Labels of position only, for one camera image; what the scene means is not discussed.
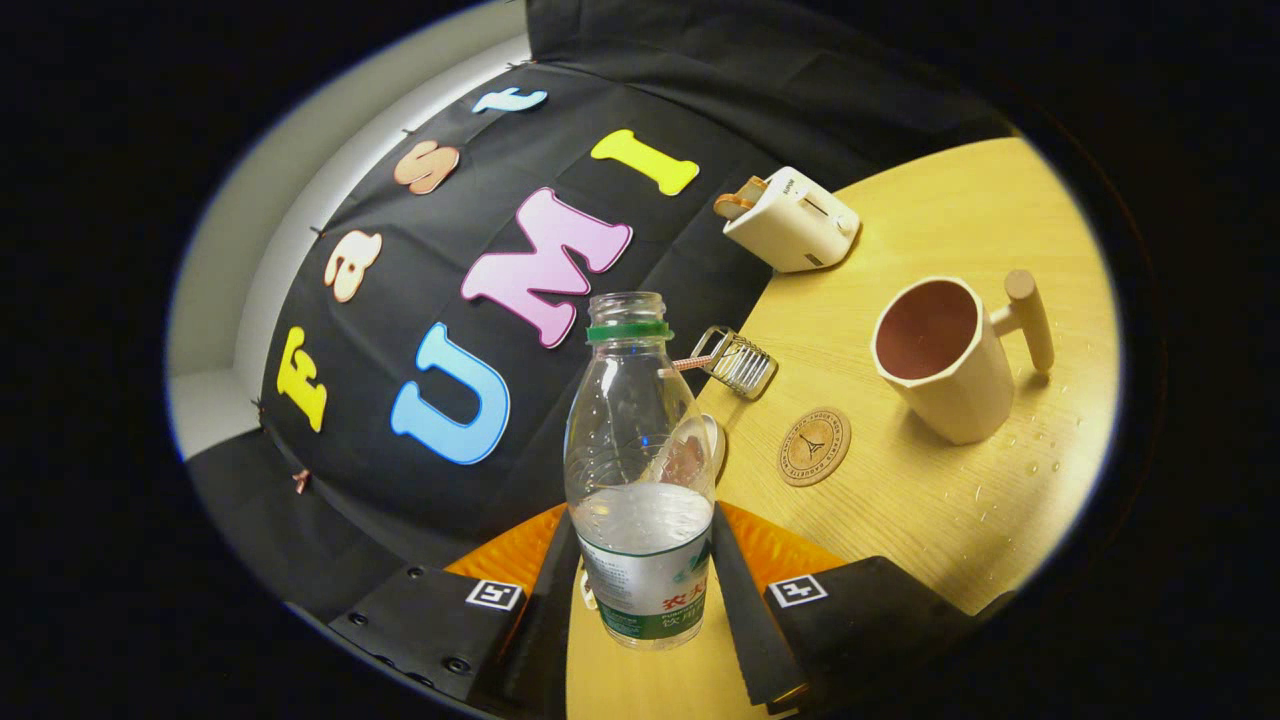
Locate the bread slice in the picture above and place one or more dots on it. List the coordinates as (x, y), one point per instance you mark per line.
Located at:
(732, 207)
(754, 186)

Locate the striped pink stick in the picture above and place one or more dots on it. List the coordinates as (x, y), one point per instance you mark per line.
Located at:
(690, 363)

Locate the round wooden coaster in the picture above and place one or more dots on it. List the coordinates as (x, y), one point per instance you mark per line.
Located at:
(815, 447)

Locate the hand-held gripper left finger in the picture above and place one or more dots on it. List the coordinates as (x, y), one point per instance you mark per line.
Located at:
(545, 620)

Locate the round white plate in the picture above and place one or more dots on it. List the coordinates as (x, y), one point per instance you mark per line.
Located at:
(716, 440)

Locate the wooden table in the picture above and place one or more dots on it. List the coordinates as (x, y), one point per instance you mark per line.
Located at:
(950, 220)

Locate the white toaster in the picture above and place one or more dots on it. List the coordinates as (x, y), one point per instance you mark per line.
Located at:
(790, 225)

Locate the clear plastic juice bottle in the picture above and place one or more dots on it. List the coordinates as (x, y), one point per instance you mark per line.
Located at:
(640, 560)

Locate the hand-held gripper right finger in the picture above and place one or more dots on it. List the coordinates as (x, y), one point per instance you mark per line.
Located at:
(745, 620)

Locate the black backdrop cloth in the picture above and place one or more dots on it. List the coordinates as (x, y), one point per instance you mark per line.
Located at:
(400, 260)

